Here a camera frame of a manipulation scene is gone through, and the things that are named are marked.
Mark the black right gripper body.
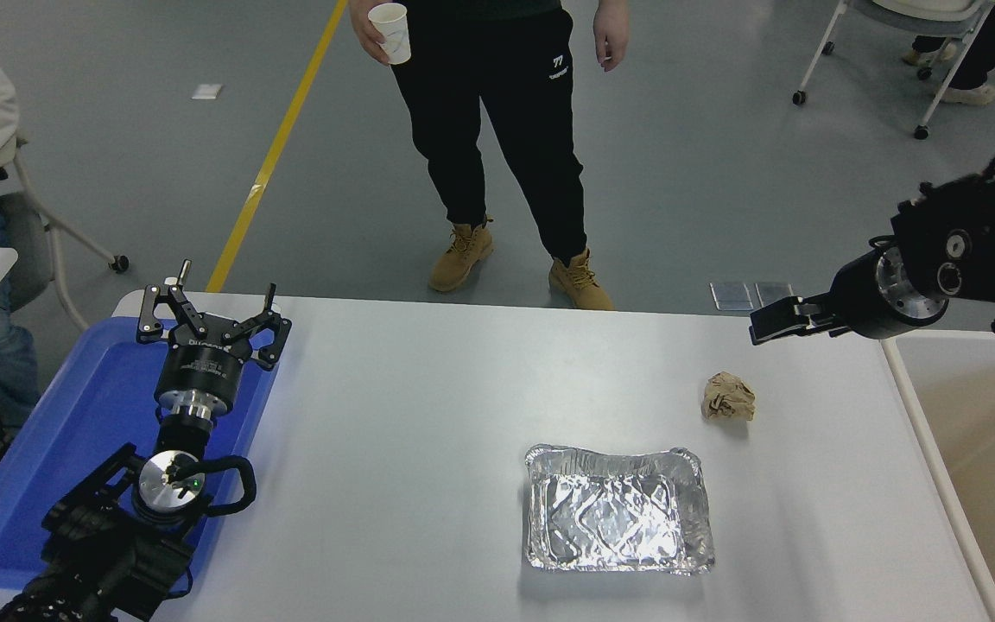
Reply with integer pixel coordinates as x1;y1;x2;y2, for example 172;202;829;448
830;249;945;341

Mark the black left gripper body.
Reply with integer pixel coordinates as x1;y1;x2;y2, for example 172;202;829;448
155;323;254;409

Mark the printed white paper cup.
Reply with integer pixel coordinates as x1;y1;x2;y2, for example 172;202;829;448
368;3;412;66

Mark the person's right hand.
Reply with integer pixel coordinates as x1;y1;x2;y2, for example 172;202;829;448
349;0;395;66

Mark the person's left hand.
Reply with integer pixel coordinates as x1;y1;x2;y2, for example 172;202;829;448
593;0;630;72

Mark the crumpled tan paper ball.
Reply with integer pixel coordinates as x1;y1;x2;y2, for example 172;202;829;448
702;371;757;422

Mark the white wheeled chair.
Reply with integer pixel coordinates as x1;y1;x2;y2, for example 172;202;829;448
0;134;130;333
793;0;995;141

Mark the blue plastic tray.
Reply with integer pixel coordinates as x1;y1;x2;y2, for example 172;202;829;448
0;315;281;591

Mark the tan boot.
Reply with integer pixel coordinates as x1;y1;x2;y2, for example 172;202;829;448
428;218;495;293
548;249;616;312

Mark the silver foil tray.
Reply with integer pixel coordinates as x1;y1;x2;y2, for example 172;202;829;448
523;445;717;575

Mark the standing person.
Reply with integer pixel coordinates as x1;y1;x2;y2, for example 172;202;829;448
349;0;630;312

